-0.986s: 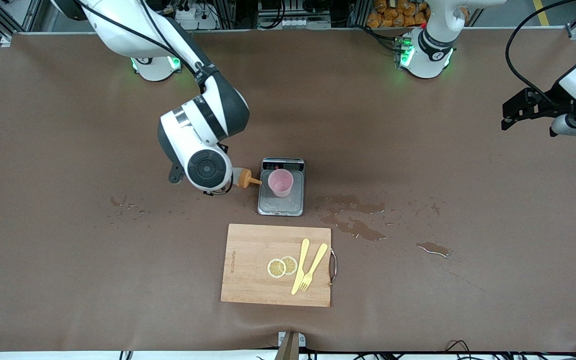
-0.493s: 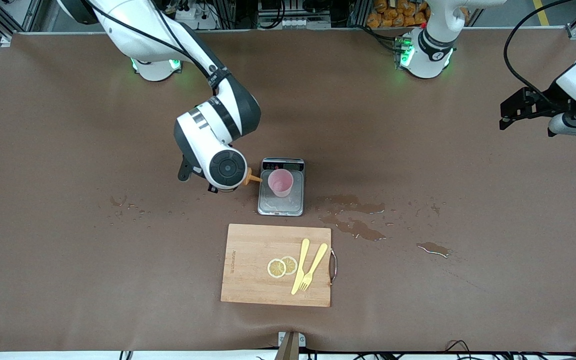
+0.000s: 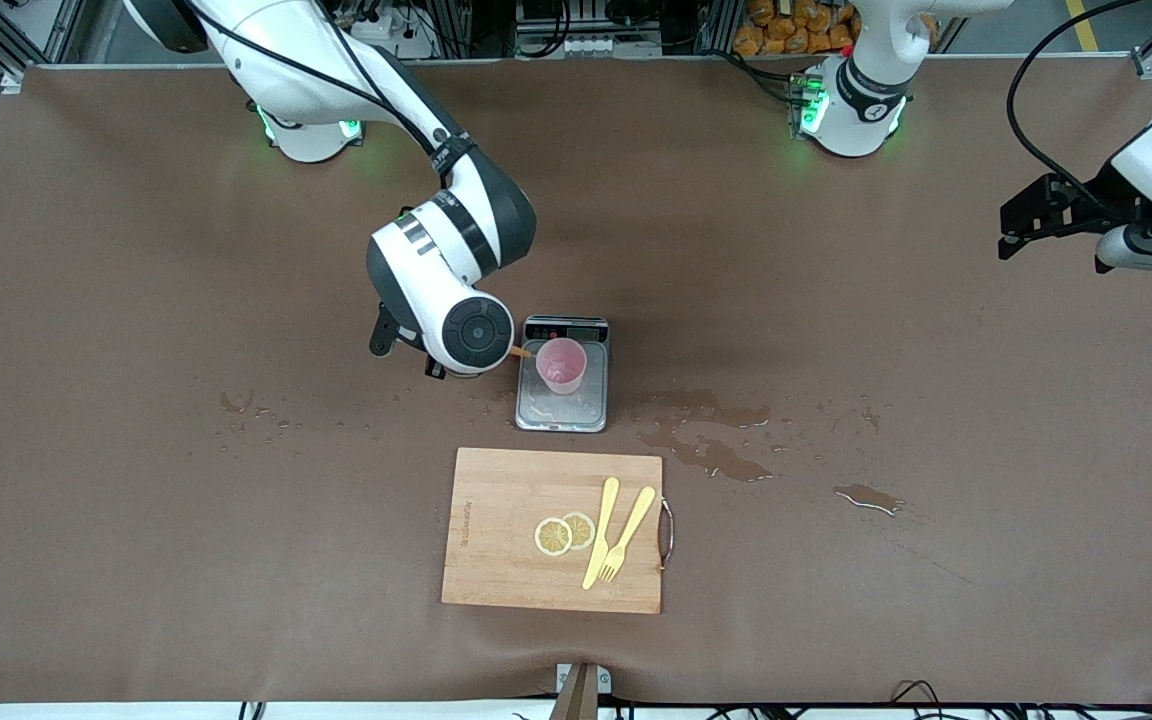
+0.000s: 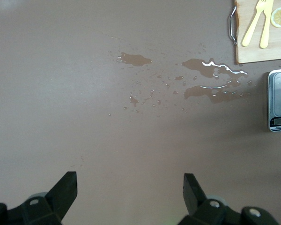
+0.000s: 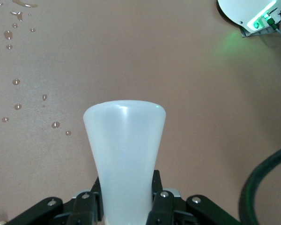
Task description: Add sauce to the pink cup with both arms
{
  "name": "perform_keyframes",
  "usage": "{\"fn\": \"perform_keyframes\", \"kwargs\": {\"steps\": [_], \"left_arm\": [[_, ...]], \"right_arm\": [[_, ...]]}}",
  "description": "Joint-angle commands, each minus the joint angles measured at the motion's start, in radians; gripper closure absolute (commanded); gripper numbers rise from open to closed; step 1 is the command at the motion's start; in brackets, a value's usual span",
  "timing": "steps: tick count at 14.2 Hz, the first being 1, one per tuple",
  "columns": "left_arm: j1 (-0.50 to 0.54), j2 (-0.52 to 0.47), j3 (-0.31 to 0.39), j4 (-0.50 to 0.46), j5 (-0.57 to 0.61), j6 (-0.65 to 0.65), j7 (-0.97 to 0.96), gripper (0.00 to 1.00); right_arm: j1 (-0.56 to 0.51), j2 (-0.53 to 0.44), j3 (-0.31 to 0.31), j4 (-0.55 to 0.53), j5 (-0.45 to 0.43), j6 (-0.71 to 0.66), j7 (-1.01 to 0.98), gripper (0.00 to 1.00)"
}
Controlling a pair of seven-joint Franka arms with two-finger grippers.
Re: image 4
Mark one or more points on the yellow lemon slice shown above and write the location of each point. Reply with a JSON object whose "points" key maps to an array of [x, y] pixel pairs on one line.
{"points": [[278, 18]]}

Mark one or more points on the silver digital kitchen scale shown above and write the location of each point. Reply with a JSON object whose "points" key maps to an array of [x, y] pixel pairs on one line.
{"points": [[278, 98]]}

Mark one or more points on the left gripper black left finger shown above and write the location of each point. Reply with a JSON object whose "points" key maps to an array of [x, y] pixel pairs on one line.
{"points": [[58, 197]]}

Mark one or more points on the yellow plastic knife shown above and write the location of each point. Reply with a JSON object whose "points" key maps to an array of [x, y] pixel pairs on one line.
{"points": [[265, 30]]}

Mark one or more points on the brown table cover mat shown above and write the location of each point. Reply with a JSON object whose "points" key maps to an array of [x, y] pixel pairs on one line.
{"points": [[61, 93]]}

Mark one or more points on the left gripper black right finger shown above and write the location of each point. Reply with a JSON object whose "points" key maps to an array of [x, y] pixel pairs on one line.
{"points": [[196, 199]]}

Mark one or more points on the yellow plastic fork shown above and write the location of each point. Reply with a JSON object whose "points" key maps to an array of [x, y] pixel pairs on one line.
{"points": [[250, 30]]}

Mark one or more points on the small spilled liquid puddle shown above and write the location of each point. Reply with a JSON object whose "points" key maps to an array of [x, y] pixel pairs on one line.
{"points": [[135, 59]]}

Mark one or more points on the long spilled liquid puddle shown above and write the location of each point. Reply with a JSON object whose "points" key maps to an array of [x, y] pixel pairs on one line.
{"points": [[196, 65]]}

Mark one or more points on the wide spilled liquid puddle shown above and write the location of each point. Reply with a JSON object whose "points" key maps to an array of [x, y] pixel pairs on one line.
{"points": [[201, 91]]}

